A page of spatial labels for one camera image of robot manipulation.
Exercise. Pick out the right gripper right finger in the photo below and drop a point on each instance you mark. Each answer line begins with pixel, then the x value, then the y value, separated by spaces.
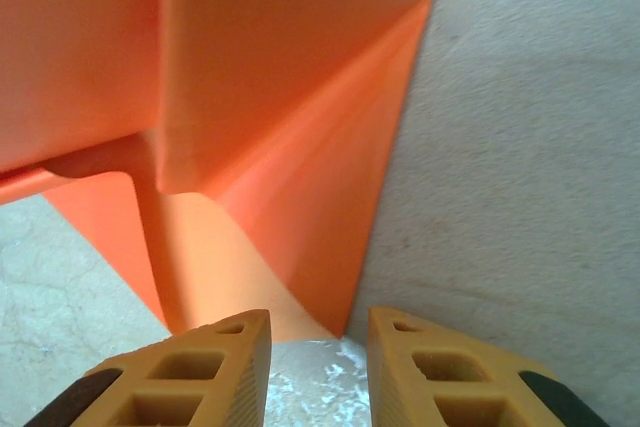
pixel 400 387

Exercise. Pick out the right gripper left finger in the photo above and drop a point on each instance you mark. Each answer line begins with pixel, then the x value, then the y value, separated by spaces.
pixel 235 387

